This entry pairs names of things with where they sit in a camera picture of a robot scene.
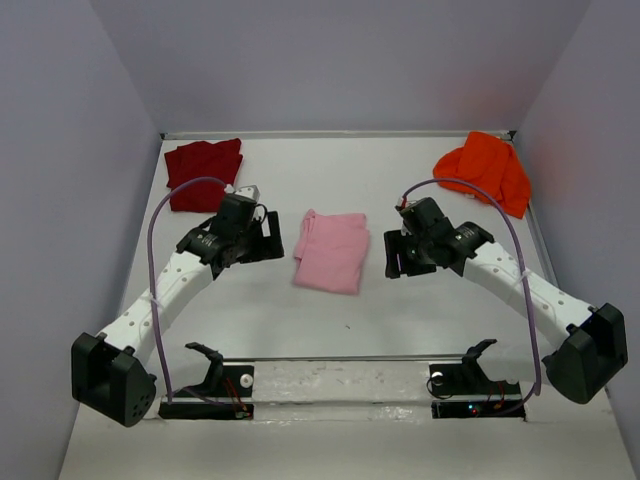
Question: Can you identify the pink t shirt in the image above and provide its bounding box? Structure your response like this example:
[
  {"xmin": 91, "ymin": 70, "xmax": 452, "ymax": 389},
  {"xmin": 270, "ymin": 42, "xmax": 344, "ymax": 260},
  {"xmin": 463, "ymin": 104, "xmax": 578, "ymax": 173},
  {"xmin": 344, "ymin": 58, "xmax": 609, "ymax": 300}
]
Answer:
[{"xmin": 293, "ymin": 209, "xmax": 370, "ymax": 295}]

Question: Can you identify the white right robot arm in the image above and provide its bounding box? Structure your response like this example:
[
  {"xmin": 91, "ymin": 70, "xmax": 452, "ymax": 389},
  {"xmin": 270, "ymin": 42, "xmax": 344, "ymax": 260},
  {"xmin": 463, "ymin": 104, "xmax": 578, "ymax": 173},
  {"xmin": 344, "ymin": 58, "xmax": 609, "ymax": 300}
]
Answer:
[{"xmin": 384, "ymin": 197, "xmax": 628, "ymax": 404}]

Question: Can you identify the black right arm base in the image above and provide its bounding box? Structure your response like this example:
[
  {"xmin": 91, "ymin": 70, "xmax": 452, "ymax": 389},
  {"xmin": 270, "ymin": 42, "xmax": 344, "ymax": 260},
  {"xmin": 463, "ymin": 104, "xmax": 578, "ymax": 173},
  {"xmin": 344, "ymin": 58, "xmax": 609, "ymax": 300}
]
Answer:
[{"xmin": 426, "ymin": 339, "xmax": 526, "ymax": 420}]

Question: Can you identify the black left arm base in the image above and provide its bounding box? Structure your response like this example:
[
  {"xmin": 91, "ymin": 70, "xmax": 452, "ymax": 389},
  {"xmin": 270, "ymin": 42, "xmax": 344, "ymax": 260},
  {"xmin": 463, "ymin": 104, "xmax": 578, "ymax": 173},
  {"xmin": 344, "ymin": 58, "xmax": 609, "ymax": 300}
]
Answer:
[{"xmin": 157, "ymin": 342, "xmax": 255, "ymax": 421}]

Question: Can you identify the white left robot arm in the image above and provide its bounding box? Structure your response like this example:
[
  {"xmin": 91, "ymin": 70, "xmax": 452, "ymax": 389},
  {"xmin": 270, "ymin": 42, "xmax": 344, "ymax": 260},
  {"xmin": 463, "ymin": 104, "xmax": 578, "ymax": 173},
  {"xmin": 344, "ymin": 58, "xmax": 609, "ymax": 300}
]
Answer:
[{"xmin": 71, "ymin": 185, "xmax": 284, "ymax": 427}]

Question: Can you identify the dark red folded t shirt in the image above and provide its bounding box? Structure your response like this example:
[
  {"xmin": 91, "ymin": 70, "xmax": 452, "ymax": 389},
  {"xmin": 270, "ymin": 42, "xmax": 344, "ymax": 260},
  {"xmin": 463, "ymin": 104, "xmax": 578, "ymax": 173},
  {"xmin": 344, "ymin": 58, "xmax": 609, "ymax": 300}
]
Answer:
[{"xmin": 164, "ymin": 138, "xmax": 243, "ymax": 213}]

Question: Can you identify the orange t shirt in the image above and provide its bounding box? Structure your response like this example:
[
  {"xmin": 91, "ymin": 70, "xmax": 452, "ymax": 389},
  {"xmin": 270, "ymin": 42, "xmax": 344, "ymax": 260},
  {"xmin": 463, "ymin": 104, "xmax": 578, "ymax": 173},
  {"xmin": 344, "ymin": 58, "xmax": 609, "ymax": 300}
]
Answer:
[{"xmin": 433, "ymin": 131, "xmax": 532, "ymax": 219}]

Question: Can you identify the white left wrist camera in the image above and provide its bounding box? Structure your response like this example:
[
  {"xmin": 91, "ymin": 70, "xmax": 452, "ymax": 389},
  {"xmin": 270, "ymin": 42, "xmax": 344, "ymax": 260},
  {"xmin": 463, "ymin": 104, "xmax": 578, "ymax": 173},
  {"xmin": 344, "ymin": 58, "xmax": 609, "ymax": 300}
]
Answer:
[{"xmin": 224, "ymin": 184, "xmax": 260, "ymax": 203}]

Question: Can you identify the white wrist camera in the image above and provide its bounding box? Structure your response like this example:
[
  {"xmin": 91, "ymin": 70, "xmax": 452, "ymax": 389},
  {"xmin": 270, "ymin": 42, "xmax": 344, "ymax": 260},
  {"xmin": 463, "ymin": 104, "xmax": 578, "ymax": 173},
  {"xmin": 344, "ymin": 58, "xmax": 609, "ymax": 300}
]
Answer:
[
  {"xmin": 395, "ymin": 197, "xmax": 416, "ymax": 211},
  {"xmin": 224, "ymin": 184, "xmax": 260, "ymax": 203}
]

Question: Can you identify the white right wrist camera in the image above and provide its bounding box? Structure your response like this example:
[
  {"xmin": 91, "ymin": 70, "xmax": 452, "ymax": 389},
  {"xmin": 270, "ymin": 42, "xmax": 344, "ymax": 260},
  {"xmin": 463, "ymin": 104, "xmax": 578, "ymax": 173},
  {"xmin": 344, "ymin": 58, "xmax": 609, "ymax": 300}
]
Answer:
[{"xmin": 395, "ymin": 197, "xmax": 416, "ymax": 211}]

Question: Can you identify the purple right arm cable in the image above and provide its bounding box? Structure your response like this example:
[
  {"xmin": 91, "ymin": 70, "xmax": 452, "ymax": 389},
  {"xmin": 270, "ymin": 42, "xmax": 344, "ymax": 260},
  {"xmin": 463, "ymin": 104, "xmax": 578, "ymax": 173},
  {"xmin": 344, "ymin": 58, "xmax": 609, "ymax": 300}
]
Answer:
[{"xmin": 397, "ymin": 178, "xmax": 544, "ymax": 414}]

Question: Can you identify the aluminium table front rail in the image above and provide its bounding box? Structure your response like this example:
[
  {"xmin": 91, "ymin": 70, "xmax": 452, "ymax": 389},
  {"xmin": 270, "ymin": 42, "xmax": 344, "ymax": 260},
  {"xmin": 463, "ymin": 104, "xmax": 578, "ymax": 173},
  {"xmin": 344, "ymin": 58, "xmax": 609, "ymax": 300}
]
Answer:
[{"xmin": 219, "ymin": 353, "xmax": 551, "ymax": 363}]

